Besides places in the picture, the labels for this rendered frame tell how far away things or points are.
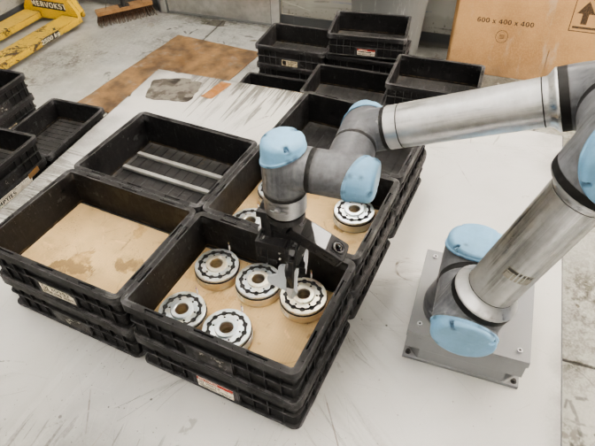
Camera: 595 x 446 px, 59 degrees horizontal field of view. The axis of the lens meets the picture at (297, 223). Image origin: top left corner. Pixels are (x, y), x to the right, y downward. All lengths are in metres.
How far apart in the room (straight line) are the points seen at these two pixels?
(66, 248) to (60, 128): 1.41
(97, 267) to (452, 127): 0.87
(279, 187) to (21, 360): 0.81
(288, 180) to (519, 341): 0.64
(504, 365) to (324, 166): 0.62
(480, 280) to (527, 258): 0.10
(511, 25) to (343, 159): 3.08
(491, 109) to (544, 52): 3.02
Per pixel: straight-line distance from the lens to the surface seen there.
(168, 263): 1.20
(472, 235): 1.08
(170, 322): 1.06
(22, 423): 1.33
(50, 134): 2.76
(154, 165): 1.61
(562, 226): 0.81
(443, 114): 0.87
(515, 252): 0.86
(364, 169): 0.82
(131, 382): 1.29
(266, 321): 1.16
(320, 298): 1.15
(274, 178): 0.85
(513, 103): 0.86
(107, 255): 1.37
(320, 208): 1.39
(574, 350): 2.32
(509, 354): 1.21
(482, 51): 3.86
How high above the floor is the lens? 1.77
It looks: 44 degrees down
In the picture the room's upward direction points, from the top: 2 degrees counter-clockwise
